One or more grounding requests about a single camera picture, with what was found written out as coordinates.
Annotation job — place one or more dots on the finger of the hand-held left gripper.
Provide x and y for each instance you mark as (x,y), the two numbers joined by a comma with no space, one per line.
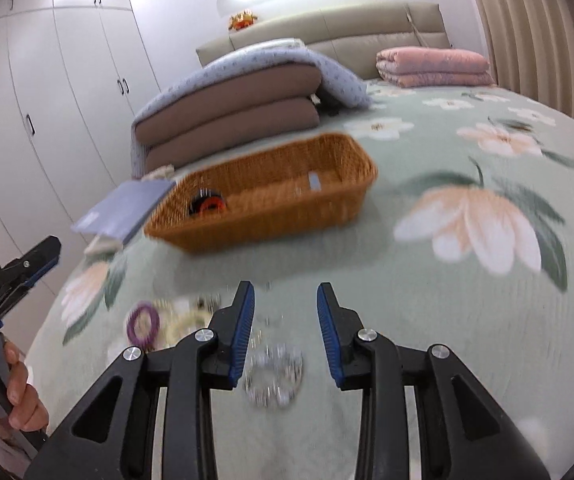
(42,257)

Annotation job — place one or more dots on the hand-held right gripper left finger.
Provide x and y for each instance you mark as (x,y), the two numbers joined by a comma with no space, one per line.
(242,332)

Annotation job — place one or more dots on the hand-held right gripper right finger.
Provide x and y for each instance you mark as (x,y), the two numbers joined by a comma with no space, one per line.
(328,332)

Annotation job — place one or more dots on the woven wicker basket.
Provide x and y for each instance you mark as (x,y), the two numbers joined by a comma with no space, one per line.
(267,220)

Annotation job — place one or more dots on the person's left hand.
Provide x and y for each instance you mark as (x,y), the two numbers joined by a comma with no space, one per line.
(23,395)

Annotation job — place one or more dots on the small gold trinket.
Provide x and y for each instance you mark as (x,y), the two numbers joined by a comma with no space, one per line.
(206,303)

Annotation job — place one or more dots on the green floral bedspread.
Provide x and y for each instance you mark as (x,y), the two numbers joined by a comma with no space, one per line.
(417,310)

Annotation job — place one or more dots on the blue-grey folder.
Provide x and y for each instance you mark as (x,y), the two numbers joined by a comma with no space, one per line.
(122,207)

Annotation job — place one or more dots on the black round trinket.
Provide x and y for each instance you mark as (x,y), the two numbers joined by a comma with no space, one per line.
(198,199)

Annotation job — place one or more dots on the cream fuzzy cloth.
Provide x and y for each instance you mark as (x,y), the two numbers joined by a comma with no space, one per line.
(157,172)

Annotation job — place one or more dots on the white wardrobe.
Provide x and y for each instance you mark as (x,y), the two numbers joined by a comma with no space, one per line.
(42,110)

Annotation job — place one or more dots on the folded blue brown quilt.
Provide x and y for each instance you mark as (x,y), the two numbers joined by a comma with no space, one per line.
(227,110)

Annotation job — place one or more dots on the folded pink blanket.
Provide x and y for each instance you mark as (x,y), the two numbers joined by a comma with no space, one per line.
(432,67)

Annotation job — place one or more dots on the beige padded headboard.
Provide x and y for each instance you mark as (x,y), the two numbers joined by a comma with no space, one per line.
(357,30)

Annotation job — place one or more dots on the orange plush toy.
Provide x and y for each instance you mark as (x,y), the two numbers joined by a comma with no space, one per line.
(242,20)

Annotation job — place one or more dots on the beige curtain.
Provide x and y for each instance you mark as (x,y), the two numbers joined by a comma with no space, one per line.
(532,25)

